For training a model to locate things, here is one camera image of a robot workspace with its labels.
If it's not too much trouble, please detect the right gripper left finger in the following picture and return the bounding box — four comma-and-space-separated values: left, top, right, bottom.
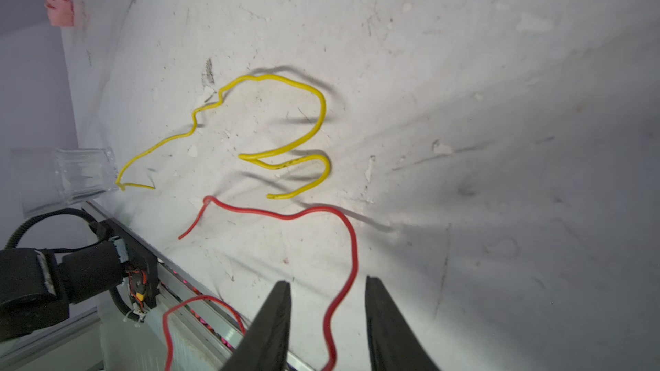
222, 281, 292, 371

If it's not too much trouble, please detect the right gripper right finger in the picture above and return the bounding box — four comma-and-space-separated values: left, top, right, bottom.
365, 277, 439, 371

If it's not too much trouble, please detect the red cable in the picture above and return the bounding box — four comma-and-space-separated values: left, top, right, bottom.
162, 195, 360, 371

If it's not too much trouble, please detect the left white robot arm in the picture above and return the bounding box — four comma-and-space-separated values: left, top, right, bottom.
1, 208, 125, 342

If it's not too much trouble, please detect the clear plastic cup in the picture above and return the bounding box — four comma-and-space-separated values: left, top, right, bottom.
10, 148, 119, 218

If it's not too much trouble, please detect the small pink object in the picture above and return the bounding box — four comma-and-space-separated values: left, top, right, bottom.
44, 0, 75, 27

